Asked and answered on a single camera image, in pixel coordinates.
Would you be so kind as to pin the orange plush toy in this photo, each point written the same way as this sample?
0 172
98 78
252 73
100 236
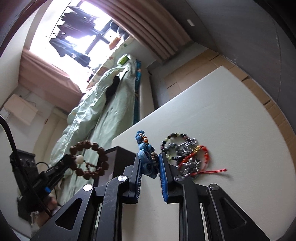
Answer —
113 44

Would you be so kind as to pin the green item on bed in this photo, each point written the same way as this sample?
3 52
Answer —
122 60

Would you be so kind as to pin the dark blue cushion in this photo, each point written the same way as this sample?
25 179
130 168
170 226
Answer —
119 30

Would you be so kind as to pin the black garment on bed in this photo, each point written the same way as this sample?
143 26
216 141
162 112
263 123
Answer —
111 90

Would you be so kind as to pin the person's left hand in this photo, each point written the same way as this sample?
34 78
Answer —
43 217

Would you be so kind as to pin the black jewelry box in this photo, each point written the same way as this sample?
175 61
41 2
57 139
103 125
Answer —
118 159

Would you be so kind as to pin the pink curtain left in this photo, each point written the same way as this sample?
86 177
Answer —
48 82

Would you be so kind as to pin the hanging dark clothes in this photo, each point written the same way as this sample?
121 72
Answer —
77 24

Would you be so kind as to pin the pink curtain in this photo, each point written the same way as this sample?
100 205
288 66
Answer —
48 82
149 23

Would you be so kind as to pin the light green duvet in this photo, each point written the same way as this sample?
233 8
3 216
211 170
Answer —
84 117

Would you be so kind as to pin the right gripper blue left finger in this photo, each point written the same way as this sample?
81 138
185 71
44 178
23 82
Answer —
134 174

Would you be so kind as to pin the green bed sheet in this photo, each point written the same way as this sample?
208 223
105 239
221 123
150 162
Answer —
118 114

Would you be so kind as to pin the pink curtain right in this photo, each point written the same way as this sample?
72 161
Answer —
149 23

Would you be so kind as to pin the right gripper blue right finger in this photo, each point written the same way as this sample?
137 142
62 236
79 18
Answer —
171 189

